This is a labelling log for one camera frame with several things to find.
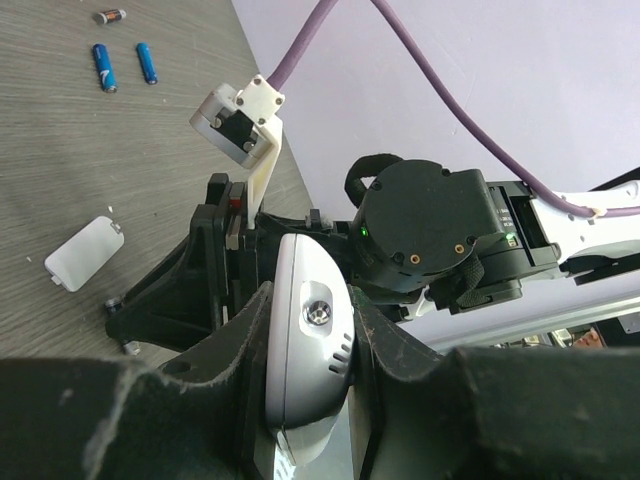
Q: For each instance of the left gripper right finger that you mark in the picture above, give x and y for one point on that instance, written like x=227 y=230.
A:
x=487 y=413

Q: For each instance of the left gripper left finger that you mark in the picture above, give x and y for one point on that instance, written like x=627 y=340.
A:
x=199 y=416

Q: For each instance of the white remote control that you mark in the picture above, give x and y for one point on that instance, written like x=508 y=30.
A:
x=310 y=346

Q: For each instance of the blue battery right one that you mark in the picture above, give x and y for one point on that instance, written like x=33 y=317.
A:
x=146 y=62

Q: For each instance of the blue battery left one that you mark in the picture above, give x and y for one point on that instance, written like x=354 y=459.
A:
x=104 y=68

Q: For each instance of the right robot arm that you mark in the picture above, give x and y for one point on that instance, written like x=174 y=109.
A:
x=422 y=236

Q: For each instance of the black battery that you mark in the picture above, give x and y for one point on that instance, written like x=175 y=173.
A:
x=113 y=307
x=110 y=16

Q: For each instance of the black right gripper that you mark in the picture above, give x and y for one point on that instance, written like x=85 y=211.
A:
x=211 y=274

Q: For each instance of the blue battery one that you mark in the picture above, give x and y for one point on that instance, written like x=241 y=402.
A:
x=146 y=62
x=104 y=68

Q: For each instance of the white battery cover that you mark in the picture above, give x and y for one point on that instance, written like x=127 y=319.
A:
x=78 y=259

